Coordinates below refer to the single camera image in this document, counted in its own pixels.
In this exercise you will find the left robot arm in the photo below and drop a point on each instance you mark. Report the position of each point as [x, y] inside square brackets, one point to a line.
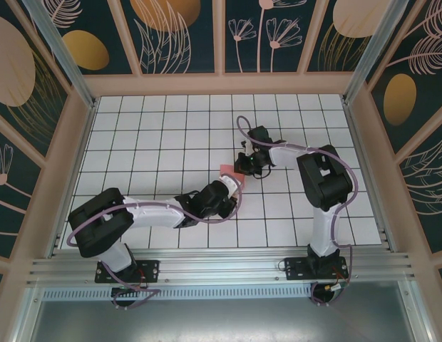
[100, 221]

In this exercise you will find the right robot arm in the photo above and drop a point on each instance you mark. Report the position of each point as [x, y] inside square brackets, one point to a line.
[324, 185]

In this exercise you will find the grey metal sheet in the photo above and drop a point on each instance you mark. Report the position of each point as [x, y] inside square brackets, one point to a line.
[221, 320]

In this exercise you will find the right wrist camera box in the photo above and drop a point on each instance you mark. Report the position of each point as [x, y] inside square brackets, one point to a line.
[246, 146]

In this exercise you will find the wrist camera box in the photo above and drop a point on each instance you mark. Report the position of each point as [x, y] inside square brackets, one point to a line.
[246, 146]
[228, 181]

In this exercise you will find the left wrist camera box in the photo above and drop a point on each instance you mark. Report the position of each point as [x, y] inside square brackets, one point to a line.
[228, 181]

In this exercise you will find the aluminium mounting rail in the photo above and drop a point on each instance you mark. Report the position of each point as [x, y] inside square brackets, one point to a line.
[221, 265]

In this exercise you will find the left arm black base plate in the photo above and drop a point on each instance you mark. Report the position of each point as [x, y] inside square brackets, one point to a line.
[149, 267]

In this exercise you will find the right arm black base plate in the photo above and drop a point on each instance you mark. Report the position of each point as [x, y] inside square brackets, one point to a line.
[296, 267]

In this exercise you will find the aluminium side rail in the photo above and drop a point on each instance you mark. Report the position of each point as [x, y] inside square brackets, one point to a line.
[81, 142]
[382, 228]

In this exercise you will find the aluminium corner post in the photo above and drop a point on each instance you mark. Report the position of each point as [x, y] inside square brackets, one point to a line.
[374, 46]
[60, 46]

